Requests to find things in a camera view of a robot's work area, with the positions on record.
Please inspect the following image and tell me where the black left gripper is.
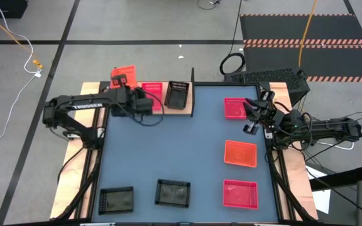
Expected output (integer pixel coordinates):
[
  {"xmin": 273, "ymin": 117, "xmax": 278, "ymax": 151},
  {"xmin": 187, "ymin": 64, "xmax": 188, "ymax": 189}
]
[{"xmin": 109, "ymin": 74, "xmax": 138, "ymax": 118}]

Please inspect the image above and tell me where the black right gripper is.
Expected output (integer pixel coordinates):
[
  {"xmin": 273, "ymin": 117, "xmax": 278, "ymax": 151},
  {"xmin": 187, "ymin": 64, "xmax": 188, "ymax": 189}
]
[{"xmin": 243, "ymin": 90, "xmax": 290, "ymax": 136}]

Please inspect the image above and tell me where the orange plastic basket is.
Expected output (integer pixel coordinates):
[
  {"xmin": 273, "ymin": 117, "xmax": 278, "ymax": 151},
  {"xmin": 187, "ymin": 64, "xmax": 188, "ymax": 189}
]
[
  {"xmin": 109, "ymin": 65, "xmax": 138, "ymax": 90},
  {"xmin": 224, "ymin": 139, "xmax": 258, "ymax": 168}
]

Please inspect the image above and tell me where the pink plastic basket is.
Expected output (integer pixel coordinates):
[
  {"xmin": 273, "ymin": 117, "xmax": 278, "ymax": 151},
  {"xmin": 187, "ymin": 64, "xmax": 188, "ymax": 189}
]
[
  {"xmin": 223, "ymin": 97, "xmax": 248, "ymax": 121},
  {"xmin": 222, "ymin": 179, "xmax": 259, "ymax": 210},
  {"xmin": 141, "ymin": 82, "xmax": 164, "ymax": 112}
]

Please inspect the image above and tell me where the black plastic basket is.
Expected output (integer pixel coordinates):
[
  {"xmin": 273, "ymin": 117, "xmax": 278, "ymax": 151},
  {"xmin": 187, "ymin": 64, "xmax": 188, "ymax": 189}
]
[
  {"xmin": 154, "ymin": 178, "xmax": 192, "ymax": 208},
  {"xmin": 98, "ymin": 186, "xmax": 134, "ymax": 215},
  {"xmin": 163, "ymin": 80, "xmax": 190, "ymax": 111}
]

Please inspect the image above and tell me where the wooden table side board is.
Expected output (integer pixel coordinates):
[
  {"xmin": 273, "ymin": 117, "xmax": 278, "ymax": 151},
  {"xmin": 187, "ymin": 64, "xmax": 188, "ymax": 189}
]
[
  {"xmin": 49, "ymin": 82, "xmax": 107, "ymax": 220},
  {"xmin": 268, "ymin": 82, "xmax": 319, "ymax": 221}
]

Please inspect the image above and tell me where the black hazard-striped floor mat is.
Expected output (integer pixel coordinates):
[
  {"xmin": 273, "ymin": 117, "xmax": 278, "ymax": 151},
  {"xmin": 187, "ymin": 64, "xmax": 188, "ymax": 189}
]
[
  {"xmin": 243, "ymin": 43, "xmax": 362, "ymax": 83},
  {"xmin": 239, "ymin": 13, "xmax": 362, "ymax": 45}
]

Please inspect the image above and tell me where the white paper sheet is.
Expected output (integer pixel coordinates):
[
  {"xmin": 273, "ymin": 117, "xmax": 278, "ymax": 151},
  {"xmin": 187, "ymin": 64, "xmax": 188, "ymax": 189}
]
[{"xmin": 305, "ymin": 165, "xmax": 332, "ymax": 215}]

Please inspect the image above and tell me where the black desk bar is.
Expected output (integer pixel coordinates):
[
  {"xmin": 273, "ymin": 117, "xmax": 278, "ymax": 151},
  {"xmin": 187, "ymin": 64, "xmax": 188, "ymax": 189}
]
[{"xmin": 309, "ymin": 164, "xmax": 362, "ymax": 191}]

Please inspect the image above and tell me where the black floor box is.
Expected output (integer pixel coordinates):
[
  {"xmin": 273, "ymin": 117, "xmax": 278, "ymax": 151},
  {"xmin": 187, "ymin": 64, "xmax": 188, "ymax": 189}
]
[{"xmin": 0, "ymin": 0, "xmax": 29, "ymax": 19}]

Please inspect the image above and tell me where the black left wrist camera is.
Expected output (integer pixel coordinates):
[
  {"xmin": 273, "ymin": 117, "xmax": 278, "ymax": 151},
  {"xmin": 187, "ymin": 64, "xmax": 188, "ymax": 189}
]
[{"xmin": 134, "ymin": 88, "xmax": 155, "ymax": 116}]

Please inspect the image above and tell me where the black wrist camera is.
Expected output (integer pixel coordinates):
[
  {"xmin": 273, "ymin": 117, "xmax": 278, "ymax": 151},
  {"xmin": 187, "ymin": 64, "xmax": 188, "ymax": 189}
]
[
  {"xmin": 288, "ymin": 109, "xmax": 305, "ymax": 129},
  {"xmin": 134, "ymin": 88, "xmax": 155, "ymax": 116}
]

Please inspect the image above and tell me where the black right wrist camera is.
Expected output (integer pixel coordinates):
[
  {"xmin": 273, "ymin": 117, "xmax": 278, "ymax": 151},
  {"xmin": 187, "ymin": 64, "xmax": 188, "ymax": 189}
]
[{"xmin": 288, "ymin": 109, "xmax": 305, "ymax": 129}]

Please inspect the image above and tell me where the left arm cable loop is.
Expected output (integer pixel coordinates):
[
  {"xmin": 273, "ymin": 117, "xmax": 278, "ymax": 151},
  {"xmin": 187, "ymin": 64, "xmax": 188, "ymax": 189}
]
[{"xmin": 132, "ymin": 87, "xmax": 166, "ymax": 127}]

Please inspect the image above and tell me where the black coiled floor cable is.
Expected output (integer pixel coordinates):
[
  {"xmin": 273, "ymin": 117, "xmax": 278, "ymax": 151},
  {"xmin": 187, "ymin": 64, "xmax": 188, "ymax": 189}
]
[{"xmin": 219, "ymin": 0, "xmax": 246, "ymax": 76}]

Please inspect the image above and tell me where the short white cable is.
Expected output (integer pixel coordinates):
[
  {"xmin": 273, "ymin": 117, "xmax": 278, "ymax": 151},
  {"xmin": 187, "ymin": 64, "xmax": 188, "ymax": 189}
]
[{"xmin": 317, "ymin": 139, "xmax": 355, "ymax": 151}]

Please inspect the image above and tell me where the yellow hanging cable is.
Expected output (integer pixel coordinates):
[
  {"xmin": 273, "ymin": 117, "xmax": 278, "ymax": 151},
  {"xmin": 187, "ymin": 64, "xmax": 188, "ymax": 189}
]
[{"xmin": 297, "ymin": 0, "xmax": 318, "ymax": 68}]

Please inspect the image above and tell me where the white floor cable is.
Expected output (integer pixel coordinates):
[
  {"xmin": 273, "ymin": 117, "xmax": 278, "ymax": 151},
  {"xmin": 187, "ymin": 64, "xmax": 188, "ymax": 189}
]
[{"xmin": 0, "ymin": 0, "xmax": 43, "ymax": 153}]

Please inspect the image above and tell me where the thin grey floor cable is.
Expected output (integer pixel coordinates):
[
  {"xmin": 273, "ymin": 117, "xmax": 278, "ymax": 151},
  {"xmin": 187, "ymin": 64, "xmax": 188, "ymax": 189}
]
[{"xmin": 197, "ymin": 0, "xmax": 223, "ymax": 11}]

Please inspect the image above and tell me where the orange extension cable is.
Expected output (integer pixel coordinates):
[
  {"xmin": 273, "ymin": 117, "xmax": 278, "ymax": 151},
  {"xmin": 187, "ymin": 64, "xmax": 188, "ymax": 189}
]
[{"xmin": 0, "ymin": 5, "xmax": 44, "ymax": 70}]

